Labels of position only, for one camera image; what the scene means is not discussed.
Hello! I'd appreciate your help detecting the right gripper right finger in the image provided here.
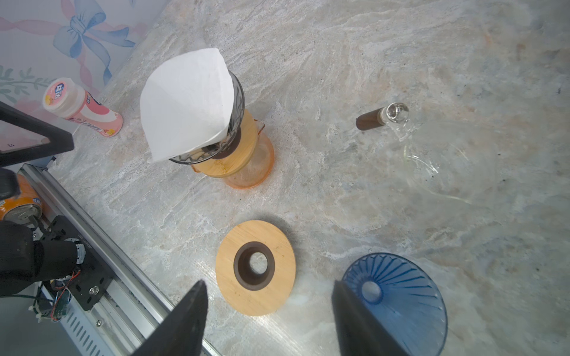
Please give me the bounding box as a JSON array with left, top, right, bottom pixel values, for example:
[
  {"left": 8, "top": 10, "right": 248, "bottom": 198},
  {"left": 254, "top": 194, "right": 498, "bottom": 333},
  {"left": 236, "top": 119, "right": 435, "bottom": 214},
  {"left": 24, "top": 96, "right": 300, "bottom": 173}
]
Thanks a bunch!
[{"left": 332, "top": 280, "right": 408, "bottom": 355}]

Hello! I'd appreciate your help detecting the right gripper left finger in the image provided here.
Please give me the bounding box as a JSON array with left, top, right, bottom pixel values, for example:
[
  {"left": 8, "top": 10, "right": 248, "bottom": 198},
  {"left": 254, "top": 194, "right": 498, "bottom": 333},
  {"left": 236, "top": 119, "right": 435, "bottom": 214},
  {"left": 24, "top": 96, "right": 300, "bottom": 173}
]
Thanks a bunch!
[{"left": 133, "top": 280, "right": 208, "bottom": 356}]

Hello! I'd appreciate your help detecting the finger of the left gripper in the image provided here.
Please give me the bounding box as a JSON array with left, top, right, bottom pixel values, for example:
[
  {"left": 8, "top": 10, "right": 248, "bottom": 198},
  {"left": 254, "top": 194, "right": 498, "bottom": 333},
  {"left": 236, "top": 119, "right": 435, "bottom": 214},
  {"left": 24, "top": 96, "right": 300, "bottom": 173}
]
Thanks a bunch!
[{"left": 1, "top": 102, "right": 74, "bottom": 168}]

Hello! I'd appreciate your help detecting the blue glass dripper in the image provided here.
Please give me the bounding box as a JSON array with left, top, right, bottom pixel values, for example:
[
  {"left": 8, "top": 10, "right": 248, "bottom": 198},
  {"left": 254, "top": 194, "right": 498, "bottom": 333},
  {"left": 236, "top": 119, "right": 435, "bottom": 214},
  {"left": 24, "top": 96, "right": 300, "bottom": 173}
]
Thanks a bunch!
[{"left": 342, "top": 252, "right": 448, "bottom": 355}]

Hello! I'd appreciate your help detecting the large wooden dripper ring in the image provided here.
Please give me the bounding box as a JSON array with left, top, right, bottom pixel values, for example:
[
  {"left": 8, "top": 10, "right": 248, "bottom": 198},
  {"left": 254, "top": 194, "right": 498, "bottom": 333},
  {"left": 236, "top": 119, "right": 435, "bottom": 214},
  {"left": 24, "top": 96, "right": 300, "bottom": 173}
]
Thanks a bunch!
[{"left": 214, "top": 220, "right": 297, "bottom": 317}]

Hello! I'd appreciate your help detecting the white paper coffee filter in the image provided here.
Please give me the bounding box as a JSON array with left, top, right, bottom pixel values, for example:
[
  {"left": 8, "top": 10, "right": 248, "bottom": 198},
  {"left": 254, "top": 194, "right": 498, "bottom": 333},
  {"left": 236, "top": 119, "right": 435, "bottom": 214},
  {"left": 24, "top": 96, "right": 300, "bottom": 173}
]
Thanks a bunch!
[{"left": 140, "top": 48, "right": 235, "bottom": 162}]

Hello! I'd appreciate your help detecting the small wooden dripper ring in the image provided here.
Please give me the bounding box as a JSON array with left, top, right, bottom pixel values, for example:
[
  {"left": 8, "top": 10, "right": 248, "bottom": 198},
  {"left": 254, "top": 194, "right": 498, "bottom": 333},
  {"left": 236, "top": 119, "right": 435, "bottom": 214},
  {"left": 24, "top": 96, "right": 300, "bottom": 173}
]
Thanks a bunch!
[{"left": 191, "top": 108, "right": 260, "bottom": 179}]

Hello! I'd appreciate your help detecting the orange glass carafe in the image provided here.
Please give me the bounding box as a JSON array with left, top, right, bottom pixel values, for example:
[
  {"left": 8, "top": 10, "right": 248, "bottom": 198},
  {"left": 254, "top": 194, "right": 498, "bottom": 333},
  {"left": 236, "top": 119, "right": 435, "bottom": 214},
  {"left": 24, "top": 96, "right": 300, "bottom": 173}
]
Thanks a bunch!
[{"left": 223, "top": 120, "right": 275, "bottom": 189}]

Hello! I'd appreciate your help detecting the grey glass dripper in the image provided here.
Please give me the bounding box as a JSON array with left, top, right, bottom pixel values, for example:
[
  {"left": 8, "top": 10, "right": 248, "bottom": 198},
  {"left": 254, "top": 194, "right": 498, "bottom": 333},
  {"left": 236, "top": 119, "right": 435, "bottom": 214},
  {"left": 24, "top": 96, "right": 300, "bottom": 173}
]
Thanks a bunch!
[{"left": 170, "top": 71, "right": 245, "bottom": 166}]

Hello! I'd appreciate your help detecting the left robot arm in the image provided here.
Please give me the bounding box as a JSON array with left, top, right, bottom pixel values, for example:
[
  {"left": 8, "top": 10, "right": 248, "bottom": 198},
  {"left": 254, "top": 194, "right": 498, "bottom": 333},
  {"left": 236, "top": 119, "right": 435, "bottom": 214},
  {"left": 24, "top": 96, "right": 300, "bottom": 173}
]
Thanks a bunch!
[{"left": 1, "top": 102, "right": 86, "bottom": 297}]

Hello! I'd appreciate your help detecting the pink cylindrical container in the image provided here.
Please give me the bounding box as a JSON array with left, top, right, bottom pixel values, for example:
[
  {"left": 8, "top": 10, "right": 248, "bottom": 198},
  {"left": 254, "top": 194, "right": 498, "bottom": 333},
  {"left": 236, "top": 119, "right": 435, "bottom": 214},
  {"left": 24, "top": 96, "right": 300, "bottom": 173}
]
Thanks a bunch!
[{"left": 42, "top": 78, "right": 123, "bottom": 137}]

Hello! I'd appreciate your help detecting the orange can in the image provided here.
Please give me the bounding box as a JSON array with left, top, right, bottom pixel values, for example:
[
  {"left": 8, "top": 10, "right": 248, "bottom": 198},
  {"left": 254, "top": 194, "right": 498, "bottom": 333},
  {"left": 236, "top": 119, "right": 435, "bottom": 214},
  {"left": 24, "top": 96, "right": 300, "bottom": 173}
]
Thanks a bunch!
[{"left": 1, "top": 174, "right": 42, "bottom": 225}]

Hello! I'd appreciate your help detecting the aluminium front rail frame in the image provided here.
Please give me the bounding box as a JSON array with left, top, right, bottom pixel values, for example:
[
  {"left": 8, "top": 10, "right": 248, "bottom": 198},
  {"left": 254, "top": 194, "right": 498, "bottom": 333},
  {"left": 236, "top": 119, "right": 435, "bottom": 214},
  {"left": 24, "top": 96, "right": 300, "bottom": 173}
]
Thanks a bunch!
[{"left": 17, "top": 163, "right": 224, "bottom": 356}]

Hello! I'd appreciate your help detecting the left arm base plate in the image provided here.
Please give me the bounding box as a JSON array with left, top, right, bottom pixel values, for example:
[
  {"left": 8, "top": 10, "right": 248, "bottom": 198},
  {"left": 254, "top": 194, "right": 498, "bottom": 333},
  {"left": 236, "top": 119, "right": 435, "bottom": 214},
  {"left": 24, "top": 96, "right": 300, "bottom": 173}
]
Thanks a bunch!
[{"left": 37, "top": 215, "right": 114, "bottom": 311}]

